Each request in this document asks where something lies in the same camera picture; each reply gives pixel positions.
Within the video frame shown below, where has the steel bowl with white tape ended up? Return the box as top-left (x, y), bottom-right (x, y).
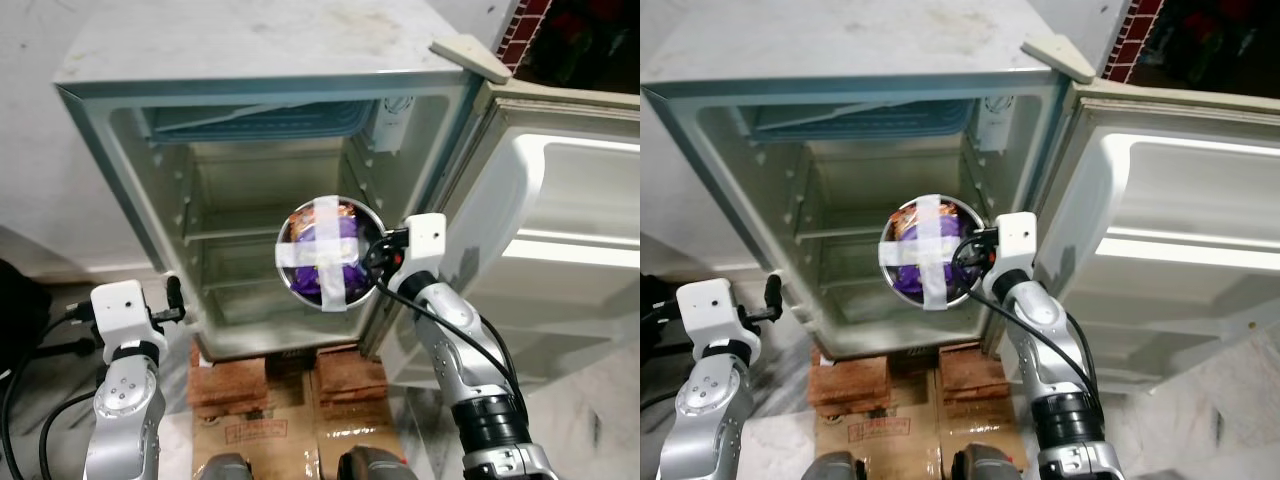
top-left (275, 195), bottom-right (386, 313)
top-left (878, 195), bottom-right (986, 311)

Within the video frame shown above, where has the white fridge thermostat housing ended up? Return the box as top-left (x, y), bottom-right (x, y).
top-left (372, 95), bottom-right (416, 153)
top-left (975, 95), bottom-right (1016, 151)

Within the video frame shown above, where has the fridge door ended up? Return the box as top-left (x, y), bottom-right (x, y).
top-left (380, 80), bottom-right (641, 391)
top-left (985, 80), bottom-right (1280, 396)

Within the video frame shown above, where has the beige fridge hinge cover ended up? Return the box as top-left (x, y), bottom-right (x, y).
top-left (430, 35), bottom-right (513, 83)
top-left (1020, 33), bottom-right (1096, 83)

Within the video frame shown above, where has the grey fridge cabinet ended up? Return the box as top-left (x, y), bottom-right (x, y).
top-left (55, 0), bottom-right (501, 361)
top-left (640, 0), bottom-right (1091, 361)

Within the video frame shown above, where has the purple snack packet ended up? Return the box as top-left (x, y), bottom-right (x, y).
top-left (888, 203), bottom-right (973, 301)
top-left (283, 203), bottom-right (373, 304)

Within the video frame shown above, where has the robot left leg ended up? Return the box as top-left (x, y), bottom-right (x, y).
top-left (195, 452), bottom-right (256, 480)
top-left (800, 452), bottom-right (869, 480)

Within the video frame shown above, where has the robot leg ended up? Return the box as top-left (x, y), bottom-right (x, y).
top-left (195, 452), bottom-right (256, 480)
top-left (800, 452), bottom-right (869, 480)
top-left (335, 445), bottom-right (411, 480)
top-left (950, 445), bottom-right (1021, 480)

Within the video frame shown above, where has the flat cardboard sheet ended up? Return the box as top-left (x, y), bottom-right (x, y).
top-left (810, 370), bottom-right (1041, 480)
top-left (190, 370), bottom-right (421, 480)

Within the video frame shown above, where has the blue freezer flap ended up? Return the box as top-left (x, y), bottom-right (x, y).
top-left (750, 100), bottom-right (986, 141)
top-left (145, 100), bottom-right (386, 141)

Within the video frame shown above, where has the robot right leg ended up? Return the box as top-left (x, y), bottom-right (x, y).
top-left (950, 445), bottom-right (1021, 480)
top-left (335, 445), bottom-right (411, 480)

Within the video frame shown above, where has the red brick column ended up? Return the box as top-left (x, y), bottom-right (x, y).
top-left (508, 0), bottom-right (556, 73)
top-left (1108, 0), bottom-right (1166, 86)

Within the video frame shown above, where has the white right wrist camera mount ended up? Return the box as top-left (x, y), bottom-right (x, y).
top-left (995, 212), bottom-right (1038, 273)
top-left (400, 213), bottom-right (448, 276)

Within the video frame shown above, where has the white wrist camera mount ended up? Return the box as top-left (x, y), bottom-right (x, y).
top-left (995, 212), bottom-right (1038, 273)
top-left (677, 278), bottom-right (741, 344)
top-left (400, 213), bottom-right (448, 276)
top-left (90, 280), bottom-right (156, 346)

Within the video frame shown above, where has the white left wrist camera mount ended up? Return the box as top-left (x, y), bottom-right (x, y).
top-left (677, 278), bottom-right (741, 344)
top-left (90, 280), bottom-right (156, 346)

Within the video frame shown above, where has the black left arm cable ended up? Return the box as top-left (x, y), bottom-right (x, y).
top-left (0, 300), bottom-right (101, 480)

